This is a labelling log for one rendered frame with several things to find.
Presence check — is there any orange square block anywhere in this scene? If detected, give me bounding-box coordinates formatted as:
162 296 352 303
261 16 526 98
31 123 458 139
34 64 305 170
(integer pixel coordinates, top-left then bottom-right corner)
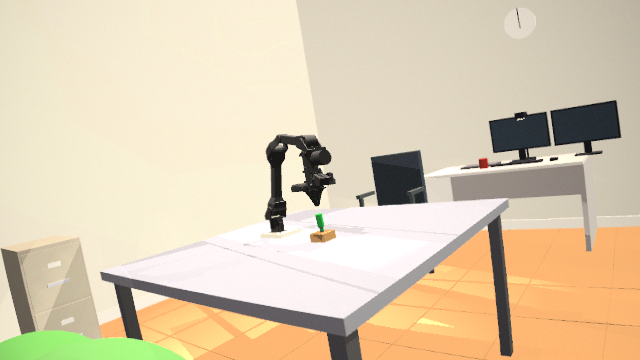
309 230 336 243

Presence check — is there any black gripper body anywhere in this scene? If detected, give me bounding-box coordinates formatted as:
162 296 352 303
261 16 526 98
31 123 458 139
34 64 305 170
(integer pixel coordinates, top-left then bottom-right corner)
291 166 336 192

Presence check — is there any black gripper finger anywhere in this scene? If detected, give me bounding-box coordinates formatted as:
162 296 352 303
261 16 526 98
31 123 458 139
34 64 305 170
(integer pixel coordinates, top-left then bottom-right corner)
303 189 318 207
315 187 326 206

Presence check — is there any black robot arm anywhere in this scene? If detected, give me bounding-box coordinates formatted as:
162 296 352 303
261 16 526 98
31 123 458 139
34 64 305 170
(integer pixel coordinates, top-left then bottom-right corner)
264 134 333 234

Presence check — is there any green translucent cylinder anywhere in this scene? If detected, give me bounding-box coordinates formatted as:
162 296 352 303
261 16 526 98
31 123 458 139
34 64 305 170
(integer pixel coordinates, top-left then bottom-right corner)
315 213 324 227

